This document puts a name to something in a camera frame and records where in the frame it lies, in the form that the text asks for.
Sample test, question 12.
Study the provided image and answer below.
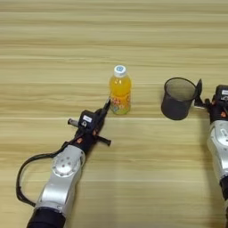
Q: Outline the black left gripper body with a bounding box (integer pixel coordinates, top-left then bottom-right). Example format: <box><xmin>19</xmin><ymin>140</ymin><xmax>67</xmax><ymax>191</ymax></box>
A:
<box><xmin>67</xmin><ymin>118</ymin><xmax>111</xmax><ymax>155</ymax></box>

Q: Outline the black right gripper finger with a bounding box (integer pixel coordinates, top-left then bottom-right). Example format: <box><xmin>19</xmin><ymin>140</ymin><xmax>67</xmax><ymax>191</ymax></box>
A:
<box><xmin>194</xmin><ymin>78</ymin><xmax>203</xmax><ymax>102</ymax></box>

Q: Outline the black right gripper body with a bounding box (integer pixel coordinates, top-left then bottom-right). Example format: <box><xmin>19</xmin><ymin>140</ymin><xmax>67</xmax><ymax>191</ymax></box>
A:
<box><xmin>194</xmin><ymin>96</ymin><xmax>228</xmax><ymax>124</ymax></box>

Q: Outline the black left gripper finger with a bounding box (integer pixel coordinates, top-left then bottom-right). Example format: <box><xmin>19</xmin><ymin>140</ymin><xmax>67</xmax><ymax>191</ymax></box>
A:
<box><xmin>97</xmin><ymin>114</ymin><xmax>107</xmax><ymax>135</ymax></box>
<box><xmin>94</xmin><ymin>108</ymin><xmax>105</xmax><ymax>127</ymax></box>

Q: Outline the black mesh pen cup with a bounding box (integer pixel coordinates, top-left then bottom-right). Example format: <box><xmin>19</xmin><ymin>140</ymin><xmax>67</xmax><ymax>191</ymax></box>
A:
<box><xmin>160</xmin><ymin>77</ymin><xmax>199</xmax><ymax>121</ymax></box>

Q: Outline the orange juice bottle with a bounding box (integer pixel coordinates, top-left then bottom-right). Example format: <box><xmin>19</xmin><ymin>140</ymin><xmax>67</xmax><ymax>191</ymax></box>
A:
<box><xmin>108</xmin><ymin>64</ymin><xmax>133</xmax><ymax>116</ymax></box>

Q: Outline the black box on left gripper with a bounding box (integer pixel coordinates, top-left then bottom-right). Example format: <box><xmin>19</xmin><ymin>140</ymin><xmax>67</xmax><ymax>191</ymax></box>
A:
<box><xmin>78</xmin><ymin>110</ymin><xmax>96</xmax><ymax>129</ymax></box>

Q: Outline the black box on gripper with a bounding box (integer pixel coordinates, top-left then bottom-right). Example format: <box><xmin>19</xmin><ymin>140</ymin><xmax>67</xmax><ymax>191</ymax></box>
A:
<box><xmin>215</xmin><ymin>85</ymin><xmax>228</xmax><ymax>102</ymax></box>
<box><xmin>78</xmin><ymin>110</ymin><xmax>96</xmax><ymax>129</ymax></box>

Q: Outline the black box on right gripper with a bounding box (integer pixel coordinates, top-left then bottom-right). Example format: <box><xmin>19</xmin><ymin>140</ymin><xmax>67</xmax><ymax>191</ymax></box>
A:
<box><xmin>215</xmin><ymin>85</ymin><xmax>228</xmax><ymax>102</ymax></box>

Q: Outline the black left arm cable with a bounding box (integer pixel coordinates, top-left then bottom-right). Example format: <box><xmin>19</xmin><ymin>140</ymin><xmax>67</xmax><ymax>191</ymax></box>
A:
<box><xmin>16</xmin><ymin>141</ymin><xmax>70</xmax><ymax>208</ymax></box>

